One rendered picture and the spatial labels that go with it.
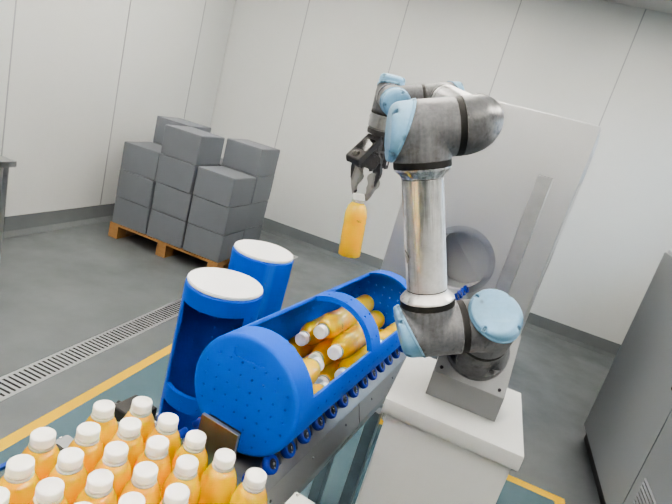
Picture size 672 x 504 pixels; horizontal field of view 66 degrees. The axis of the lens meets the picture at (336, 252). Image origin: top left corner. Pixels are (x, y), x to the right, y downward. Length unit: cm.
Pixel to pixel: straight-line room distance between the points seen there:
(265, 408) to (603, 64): 542
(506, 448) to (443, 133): 69
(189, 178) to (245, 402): 371
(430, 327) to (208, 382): 52
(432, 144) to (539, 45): 513
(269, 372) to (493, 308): 49
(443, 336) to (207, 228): 380
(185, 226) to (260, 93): 247
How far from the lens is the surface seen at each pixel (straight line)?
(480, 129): 102
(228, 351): 118
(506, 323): 112
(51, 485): 96
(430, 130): 100
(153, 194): 505
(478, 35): 613
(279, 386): 113
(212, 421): 118
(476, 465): 129
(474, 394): 130
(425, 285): 107
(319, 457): 147
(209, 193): 467
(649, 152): 613
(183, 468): 99
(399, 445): 130
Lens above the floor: 174
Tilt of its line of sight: 15 degrees down
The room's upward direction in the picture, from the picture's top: 16 degrees clockwise
